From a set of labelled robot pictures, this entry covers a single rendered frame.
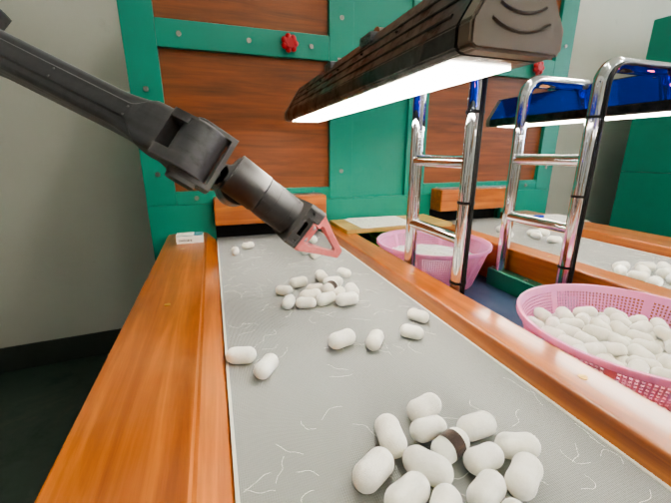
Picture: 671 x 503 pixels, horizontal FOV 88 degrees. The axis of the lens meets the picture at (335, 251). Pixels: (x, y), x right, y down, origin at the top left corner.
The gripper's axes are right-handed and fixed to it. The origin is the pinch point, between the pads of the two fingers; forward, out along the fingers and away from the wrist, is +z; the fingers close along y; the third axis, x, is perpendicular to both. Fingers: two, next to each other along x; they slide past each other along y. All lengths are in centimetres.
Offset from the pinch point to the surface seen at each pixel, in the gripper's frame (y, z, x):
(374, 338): -16.3, 3.8, 5.5
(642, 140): 115, 183, -187
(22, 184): 132, -73, 57
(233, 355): -13.9, -8.5, 16.4
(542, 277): -0.8, 40.3, -21.4
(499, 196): 43, 55, -48
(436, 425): -30.4, 3.3, 6.5
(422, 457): -33.1, 0.7, 8.2
